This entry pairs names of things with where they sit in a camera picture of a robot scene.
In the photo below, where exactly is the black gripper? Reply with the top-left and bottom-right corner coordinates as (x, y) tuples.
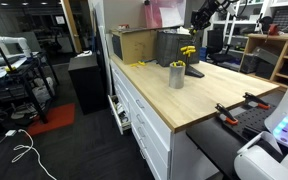
(189, 4), (216, 35)

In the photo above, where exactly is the black triangular tool stand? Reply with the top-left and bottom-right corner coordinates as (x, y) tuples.
(183, 54), (206, 79)

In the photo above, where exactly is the cylindrical metal tin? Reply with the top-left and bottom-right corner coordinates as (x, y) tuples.
(168, 63), (186, 90)

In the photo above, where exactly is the white cloth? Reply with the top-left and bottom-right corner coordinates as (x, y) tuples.
(176, 26), (193, 36)

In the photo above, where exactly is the black office chair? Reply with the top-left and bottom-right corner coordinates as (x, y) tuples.
(206, 29), (236, 66)

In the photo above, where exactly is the blue container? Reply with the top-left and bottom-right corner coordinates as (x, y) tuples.
(198, 46), (208, 62)

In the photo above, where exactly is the white paper sheet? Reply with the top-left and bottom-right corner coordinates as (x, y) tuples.
(159, 6), (184, 28)

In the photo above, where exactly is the grey fabric storage bin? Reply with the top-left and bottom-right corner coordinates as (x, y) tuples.
(156, 29), (202, 68)

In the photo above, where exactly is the white ladder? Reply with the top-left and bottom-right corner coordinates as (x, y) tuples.
(222, 6), (242, 46)

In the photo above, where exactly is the white shelving unit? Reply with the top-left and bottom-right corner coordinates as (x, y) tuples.
(212, 0), (275, 54)

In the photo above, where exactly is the brown cardboard box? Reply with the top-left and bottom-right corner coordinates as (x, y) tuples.
(111, 29), (159, 65)

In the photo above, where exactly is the black storage crate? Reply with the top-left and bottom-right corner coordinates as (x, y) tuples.
(255, 59), (275, 80)
(240, 53), (259, 75)

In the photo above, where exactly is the grey storage box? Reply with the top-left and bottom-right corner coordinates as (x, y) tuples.
(252, 46), (280, 66)

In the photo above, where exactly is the red tool on shelf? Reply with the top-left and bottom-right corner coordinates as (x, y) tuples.
(267, 23), (280, 37)

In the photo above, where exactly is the wooden shelf unit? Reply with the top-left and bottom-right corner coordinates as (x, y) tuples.
(238, 33), (288, 90)

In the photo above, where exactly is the black leaning panel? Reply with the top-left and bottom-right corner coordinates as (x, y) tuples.
(92, 8), (114, 98)

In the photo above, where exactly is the black perforated mounting board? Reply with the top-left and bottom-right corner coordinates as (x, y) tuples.
(221, 99), (287, 141)

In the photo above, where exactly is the white drawer cabinet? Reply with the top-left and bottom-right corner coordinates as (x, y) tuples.
(107, 59), (218, 180)

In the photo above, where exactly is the small white item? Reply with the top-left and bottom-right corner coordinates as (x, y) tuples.
(75, 49), (94, 58)

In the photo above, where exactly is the open white drawer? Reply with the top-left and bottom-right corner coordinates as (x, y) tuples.
(107, 94), (132, 136)

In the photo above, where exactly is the white plastic bag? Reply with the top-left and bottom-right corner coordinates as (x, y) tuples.
(32, 77), (57, 105)

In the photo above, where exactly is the black work cart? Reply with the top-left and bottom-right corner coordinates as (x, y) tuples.
(0, 51), (60, 134)

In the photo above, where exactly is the red floor mat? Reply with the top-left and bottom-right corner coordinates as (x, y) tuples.
(25, 103), (77, 137)

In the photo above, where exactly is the white power adapter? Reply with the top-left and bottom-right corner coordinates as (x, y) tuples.
(5, 129), (18, 138)

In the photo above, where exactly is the black clamp orange handle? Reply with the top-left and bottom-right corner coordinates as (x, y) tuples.
(242, 92), (272, 110)
(214, 102), (239, 126)

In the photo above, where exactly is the black pedestal cabinet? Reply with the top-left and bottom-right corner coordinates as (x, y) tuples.
(67, 53), (110, 115)

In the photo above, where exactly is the wooden door frame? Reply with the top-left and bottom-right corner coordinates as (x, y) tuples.
(61, 0), (84, 54)

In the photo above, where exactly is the white floor cable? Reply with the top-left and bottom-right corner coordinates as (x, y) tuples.
(0, 129), (58, 180)

